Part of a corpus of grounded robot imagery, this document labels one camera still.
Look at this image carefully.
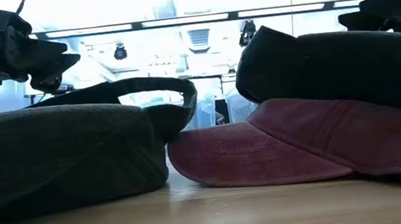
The black cap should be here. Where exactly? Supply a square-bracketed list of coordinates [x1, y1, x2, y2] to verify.
[229, 10, 401, 137]

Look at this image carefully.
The dark grey cap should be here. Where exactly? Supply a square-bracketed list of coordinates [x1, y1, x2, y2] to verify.
[0, 70, 210, 224]

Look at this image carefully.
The maroon cap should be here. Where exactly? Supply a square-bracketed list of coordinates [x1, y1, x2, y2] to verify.
[162, 85, 401, 214]

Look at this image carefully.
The clear plastic container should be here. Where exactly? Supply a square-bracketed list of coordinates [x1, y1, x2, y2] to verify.
[182, 86, 222, 131]
[224, 86, 261, 125]

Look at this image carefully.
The grey louvred vent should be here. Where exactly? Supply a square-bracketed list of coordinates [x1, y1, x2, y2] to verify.
[187, 27, 214, 55]

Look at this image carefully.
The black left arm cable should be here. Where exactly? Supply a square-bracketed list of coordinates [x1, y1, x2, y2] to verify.
[13, 0, 30, 16]

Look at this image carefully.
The black frame clamp knob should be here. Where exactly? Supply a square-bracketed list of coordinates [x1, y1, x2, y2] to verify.
[112, 42, 129, 62]
[236, 19, 259, 48]

